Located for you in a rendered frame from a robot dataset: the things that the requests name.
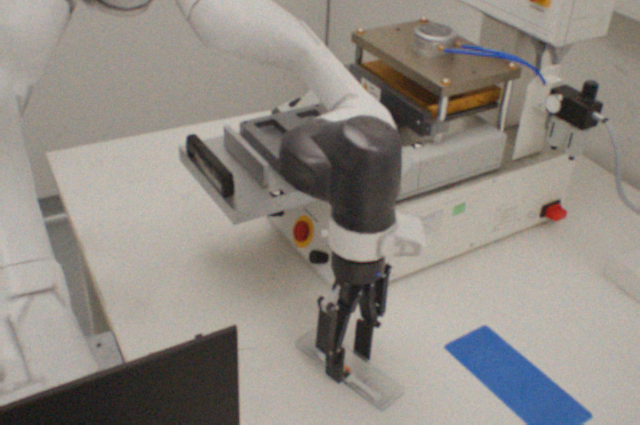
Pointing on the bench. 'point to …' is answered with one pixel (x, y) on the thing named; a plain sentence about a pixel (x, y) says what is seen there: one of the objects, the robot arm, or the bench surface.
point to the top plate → (439, 57)
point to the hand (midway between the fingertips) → (349, 352)
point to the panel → (316, 212)
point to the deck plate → (478, 174)
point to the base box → (487, 212)
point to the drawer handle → (211, 164)
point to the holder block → (256, 133)
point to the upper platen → (461, 106)
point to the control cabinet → (533, 11)
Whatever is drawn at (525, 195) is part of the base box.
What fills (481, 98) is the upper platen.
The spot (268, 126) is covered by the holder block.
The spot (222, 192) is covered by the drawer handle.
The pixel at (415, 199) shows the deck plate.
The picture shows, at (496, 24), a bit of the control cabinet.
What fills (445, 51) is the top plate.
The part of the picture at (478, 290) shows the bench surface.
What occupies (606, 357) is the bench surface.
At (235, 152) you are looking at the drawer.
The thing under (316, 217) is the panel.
